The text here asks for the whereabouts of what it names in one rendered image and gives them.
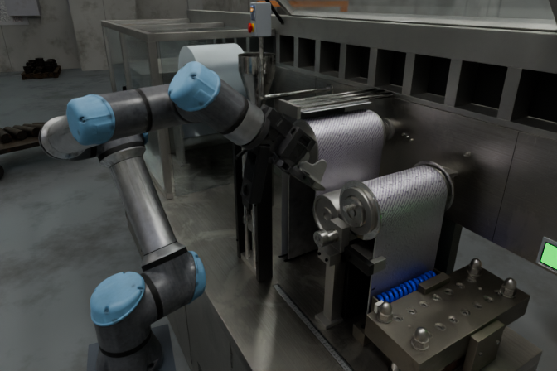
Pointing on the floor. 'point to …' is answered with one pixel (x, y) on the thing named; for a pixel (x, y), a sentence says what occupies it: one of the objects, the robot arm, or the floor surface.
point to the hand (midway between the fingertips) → (312, 185)
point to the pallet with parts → (41, 69)
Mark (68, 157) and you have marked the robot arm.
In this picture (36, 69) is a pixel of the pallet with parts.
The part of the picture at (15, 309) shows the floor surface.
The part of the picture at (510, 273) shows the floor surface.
